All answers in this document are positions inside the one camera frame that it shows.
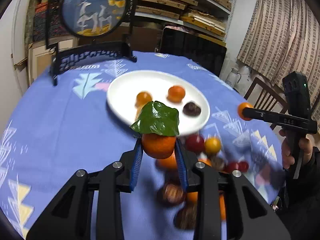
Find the mandarin with green leaf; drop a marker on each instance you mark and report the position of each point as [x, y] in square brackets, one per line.
[157, 146]

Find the brown cardboard box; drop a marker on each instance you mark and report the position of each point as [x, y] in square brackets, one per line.
[147, 37]

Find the dark wooden slatted chair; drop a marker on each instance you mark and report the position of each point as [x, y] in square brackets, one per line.
[265, 95]

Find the red cherry tomato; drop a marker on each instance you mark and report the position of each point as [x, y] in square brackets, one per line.
[232, 167]
[243, 166]

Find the white oval plate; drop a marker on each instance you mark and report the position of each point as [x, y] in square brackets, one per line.
[130, 87]

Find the white metal shelf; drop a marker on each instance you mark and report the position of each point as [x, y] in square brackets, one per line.
[212, 5]

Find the dark red plum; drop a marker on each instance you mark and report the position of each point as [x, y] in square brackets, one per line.
[194, 143]

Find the stack of light wooden boxes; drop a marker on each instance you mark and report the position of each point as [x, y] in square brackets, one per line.
[202, 21]

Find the stack of dark patterned boxes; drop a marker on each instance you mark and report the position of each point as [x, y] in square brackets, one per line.
[47, 22]

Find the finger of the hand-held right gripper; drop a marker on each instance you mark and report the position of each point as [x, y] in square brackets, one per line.
[265, 117]

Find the stack of brown wooden boxes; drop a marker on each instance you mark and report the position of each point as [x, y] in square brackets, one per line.
[160, 0]

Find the white thermos jug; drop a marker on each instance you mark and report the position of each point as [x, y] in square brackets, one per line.
[235, 76]

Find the small orange mandarin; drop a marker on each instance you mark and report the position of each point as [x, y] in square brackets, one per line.
[143, 98]
[166, 163]
[192, 197]
[222, 206]
[205, 162]
[176, 93]
[242, 110]

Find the black panel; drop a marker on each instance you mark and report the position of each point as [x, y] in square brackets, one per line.
[192, 52]

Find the person's right forearm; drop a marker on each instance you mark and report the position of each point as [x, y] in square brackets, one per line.
[305, 192]

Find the beige cabinet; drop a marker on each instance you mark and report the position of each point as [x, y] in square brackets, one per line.
[40, 57]

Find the pink cloth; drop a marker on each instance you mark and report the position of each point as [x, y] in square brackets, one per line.
[175, 27]

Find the round embroidered deer table screen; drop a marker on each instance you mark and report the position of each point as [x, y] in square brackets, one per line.
[92, 12]

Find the dark brown chestnut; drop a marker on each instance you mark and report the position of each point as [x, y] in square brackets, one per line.
[172, 192]
[186, 216]
[218, 163]
[191, 108]

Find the person's right hand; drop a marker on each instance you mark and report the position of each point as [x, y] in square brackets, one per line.
[306, 146]

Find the yellow cherry tomato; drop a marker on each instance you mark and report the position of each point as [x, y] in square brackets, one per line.
[213, 145]

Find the blue printed tablecloth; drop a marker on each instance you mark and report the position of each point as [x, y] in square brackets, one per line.
[75, 130]

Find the checked beige curtain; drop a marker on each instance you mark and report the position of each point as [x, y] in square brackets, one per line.
[282, 25]

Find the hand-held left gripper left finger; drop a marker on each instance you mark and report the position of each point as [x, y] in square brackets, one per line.
[136, 165]

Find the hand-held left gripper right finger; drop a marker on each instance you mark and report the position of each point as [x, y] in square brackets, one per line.
[181, 170]

